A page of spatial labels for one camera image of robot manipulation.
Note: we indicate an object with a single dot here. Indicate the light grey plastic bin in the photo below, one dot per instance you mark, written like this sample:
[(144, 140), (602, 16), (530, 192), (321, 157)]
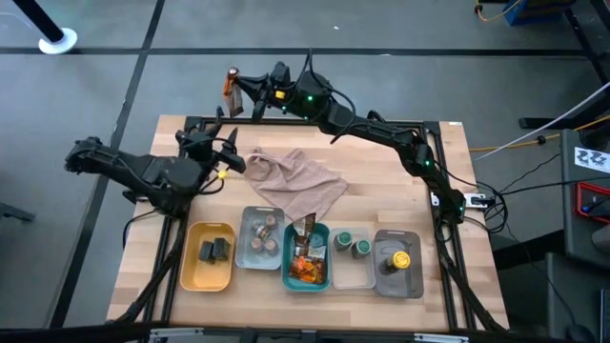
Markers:
[(245, 257)]

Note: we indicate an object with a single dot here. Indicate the black desk foot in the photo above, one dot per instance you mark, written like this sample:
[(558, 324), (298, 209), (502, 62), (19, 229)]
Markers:
[(562, 121)]

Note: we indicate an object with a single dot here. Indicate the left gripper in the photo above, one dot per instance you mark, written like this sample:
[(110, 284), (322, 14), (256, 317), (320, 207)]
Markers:
[(200, 145)]

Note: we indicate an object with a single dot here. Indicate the yellow-lidded dark bottle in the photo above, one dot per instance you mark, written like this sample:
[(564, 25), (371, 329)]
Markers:
[(396, 262)]

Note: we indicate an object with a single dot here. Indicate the blue box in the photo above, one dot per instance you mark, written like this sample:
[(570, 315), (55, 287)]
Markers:
[(534, 12)]

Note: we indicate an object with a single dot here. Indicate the small brown packet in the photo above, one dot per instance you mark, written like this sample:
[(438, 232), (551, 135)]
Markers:
[(305, 226)]

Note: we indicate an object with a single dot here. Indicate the black desk leg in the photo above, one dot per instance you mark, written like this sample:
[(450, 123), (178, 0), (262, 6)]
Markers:
[(586, 43)]

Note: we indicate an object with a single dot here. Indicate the dark green spice box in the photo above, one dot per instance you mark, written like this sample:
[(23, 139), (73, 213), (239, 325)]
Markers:
[(221, 248), (206, 251)]

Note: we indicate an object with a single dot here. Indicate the bright orange spice packet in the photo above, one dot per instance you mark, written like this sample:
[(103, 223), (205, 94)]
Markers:
[(307, 271)]

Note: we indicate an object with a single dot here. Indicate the beige pink cloth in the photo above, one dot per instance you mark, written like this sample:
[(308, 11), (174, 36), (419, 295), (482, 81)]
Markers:
[(295, 181)]

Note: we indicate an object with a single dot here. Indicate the white printed sticker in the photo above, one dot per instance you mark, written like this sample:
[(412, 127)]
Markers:
[(591, 159)]

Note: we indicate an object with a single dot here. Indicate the clear plastic bin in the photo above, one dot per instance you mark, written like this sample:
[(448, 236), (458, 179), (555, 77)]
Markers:
[(350, 274)]

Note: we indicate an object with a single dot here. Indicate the white power connector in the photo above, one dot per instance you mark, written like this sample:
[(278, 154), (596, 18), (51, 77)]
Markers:
[(476, 200)]

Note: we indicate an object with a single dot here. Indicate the brown white-labelled spice packet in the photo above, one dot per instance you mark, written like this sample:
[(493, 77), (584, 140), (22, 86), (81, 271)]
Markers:
[(234, 102)]

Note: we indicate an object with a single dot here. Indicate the teal plastic bin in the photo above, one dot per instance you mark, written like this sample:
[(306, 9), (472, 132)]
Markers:
[(287, 267)]

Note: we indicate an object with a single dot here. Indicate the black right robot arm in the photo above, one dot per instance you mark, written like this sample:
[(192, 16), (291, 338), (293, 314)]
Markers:
[(381, 133)]

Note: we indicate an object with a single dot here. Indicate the black aluminium table frame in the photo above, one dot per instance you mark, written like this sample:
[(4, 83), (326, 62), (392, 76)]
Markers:
[(431, 127)]

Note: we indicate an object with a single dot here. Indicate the red framed device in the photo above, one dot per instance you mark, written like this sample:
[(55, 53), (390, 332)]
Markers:
[(579, 205)]

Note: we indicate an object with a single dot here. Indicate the green-lidded spice jar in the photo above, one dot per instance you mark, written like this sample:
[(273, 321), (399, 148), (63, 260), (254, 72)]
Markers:
[(361, 248), (342, 241)]

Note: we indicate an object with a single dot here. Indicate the grey table leg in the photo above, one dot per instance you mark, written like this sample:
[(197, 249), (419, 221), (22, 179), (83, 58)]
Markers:
[(16, 212)]

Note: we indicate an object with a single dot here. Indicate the black cabinet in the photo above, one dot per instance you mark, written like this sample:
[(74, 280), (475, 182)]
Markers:
[(569, 214)]

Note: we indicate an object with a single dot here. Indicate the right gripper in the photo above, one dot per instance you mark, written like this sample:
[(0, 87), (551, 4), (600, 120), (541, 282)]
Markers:
[(283, 97)]

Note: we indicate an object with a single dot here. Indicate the black crossbar with silver brackets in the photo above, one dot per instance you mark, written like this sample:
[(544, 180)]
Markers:
[(95, 333)]

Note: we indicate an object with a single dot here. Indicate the smoky transparent plastic bin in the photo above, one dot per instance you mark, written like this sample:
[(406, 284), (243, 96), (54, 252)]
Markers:
[(398, 286)]

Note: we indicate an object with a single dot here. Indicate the dark grey box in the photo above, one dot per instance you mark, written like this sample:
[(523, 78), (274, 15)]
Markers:
[(572, 295)]

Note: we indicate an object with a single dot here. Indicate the black pole with white base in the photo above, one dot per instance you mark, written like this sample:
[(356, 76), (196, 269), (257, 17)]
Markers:
[(35, 19)]

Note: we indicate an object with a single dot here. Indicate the yellow plastic bin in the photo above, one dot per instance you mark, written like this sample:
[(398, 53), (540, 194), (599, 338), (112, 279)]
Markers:
[(205, 278)]

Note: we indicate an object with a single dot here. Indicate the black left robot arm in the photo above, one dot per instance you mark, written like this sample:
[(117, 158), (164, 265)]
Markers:
[(162, 183)]

